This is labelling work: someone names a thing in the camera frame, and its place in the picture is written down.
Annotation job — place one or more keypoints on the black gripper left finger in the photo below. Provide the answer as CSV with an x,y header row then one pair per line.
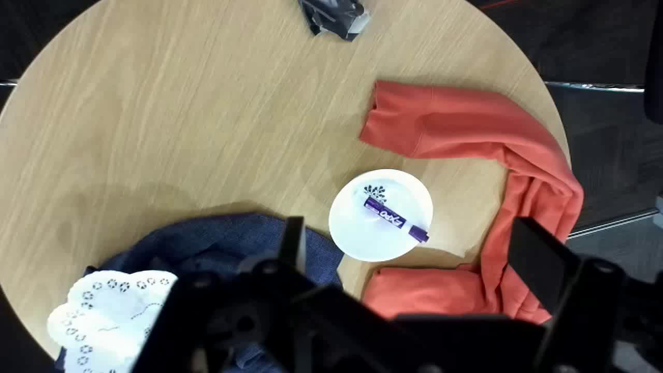
x,y
293,243

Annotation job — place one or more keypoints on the white bowl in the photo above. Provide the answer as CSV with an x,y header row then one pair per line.
x,y
364,236

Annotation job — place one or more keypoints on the blue cloth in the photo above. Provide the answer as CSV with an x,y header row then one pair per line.
x,y
220,243

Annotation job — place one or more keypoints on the purple marker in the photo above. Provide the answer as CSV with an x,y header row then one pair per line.
x,y
396,221

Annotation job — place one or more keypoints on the white paper doily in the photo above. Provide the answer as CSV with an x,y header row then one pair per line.
x,y
105,320

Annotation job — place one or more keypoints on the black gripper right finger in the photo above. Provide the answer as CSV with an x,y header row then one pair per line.
x,y
540,262

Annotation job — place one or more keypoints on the black binder clip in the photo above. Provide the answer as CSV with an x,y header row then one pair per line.
x,y
340,18

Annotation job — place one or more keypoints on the orange cloth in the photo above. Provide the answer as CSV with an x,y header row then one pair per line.
x,y
506,167

